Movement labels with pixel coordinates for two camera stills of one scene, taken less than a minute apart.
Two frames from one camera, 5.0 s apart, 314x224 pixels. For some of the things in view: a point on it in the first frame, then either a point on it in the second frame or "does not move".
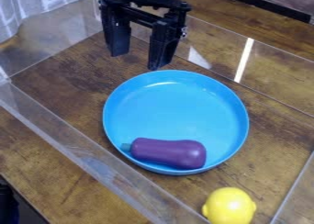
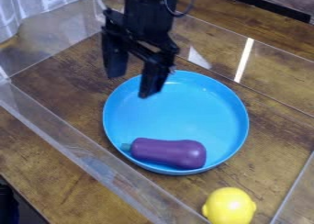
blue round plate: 175,105 does not move
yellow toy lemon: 228,207 does not move
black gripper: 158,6 → 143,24
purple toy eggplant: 175,153 does not move
